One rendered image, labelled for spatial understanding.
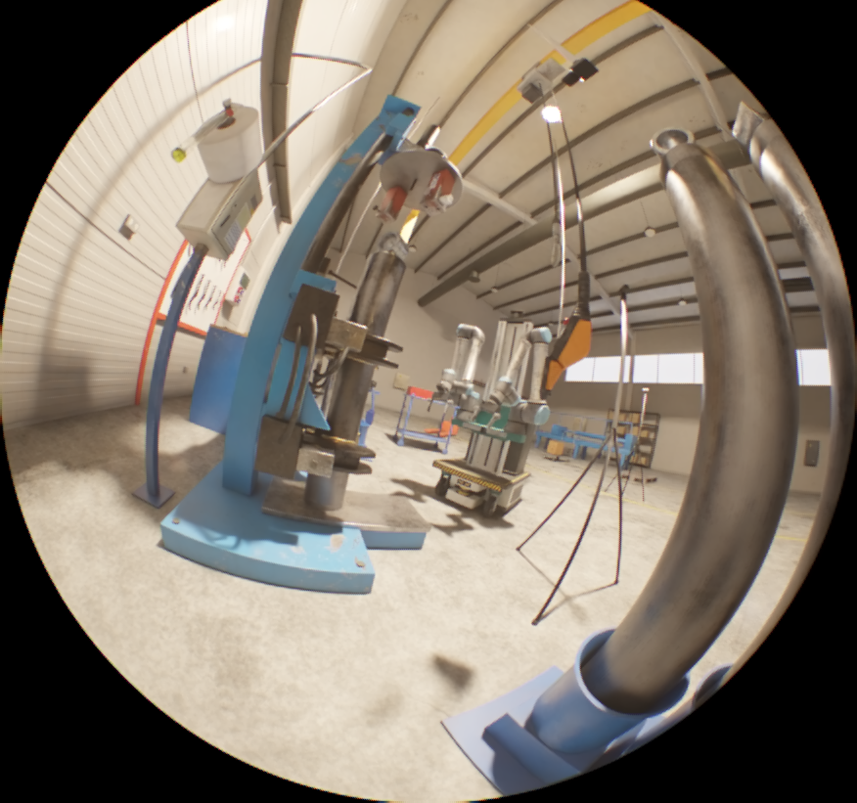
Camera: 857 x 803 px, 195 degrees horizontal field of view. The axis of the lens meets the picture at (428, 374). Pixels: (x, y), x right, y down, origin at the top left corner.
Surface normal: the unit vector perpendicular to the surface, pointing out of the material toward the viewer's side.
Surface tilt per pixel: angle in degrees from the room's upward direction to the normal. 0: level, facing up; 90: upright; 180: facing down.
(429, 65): 174
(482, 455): 90
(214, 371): 90
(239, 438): 90
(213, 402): 90
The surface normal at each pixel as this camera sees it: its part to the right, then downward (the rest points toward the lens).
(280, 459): 0.41, 0.00
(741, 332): -0.95, -0.26
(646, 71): -0.15, 0.99
